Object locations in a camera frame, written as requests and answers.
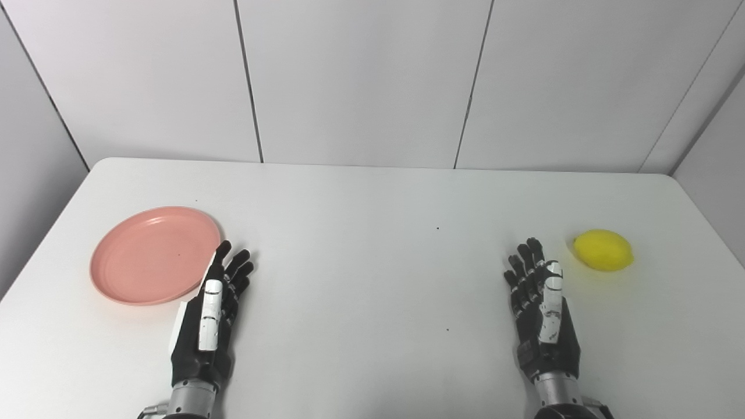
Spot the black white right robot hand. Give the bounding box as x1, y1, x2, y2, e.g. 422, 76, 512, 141
503, 237, 581, 385

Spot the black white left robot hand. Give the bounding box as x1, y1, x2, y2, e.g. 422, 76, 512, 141
169, 240, 256, 389

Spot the pink round plate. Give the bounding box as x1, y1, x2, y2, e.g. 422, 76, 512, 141
89, 206, 222, 306

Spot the yellow lemon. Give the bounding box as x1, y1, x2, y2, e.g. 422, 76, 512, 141
569, 229, 634, 272

